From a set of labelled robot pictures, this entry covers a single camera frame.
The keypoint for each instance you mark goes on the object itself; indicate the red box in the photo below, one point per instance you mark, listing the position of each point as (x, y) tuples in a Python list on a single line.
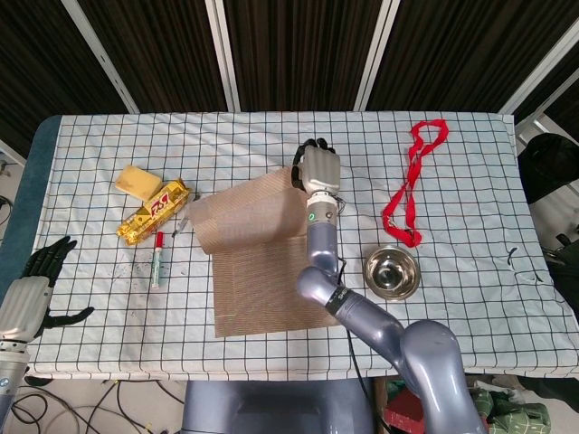
[(400, 411)]

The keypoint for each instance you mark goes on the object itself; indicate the white metal frame post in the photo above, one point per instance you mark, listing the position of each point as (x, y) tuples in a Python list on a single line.
[(224, 54), (538, 72), (101, 54), (376, 54)]

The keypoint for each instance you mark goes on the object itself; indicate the yellow sponge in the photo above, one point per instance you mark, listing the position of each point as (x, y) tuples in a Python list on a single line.
[(135, 181)]

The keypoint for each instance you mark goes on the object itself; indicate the brown woven placemat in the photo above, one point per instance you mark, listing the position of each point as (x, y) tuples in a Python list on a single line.
[(253, 280)]

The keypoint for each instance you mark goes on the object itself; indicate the grey-blue robot torso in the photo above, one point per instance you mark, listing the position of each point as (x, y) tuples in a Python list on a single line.
[(271, 407)]

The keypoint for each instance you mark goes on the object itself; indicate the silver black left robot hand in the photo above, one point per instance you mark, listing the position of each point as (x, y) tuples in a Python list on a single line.
[(22, 307)]

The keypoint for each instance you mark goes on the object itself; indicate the green patterned cloth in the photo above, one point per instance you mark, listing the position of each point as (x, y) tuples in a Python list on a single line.
[(497, 407)]

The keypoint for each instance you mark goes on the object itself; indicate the metal bowl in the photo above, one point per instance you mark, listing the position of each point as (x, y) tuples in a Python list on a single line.
[(391, 273)]

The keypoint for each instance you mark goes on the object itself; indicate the clear pen with black cap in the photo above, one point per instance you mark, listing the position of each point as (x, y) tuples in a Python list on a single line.
[(177, 229)]

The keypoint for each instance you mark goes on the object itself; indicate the white black-checked tablecloth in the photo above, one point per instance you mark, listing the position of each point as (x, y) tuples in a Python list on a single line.
[(253, 144)]

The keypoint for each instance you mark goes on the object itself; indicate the black bag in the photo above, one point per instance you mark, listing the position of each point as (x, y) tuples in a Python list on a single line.
[(549, 167)]

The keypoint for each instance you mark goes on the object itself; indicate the red-capped whiteboard marker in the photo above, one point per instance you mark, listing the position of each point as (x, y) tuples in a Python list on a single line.
[(158, 264)]

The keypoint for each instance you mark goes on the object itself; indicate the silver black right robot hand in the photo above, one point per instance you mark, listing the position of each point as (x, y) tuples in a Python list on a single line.
[(321, 169)]

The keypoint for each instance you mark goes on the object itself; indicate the gold biscuit packet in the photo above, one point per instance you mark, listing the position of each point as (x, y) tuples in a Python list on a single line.
[(154, 212)]

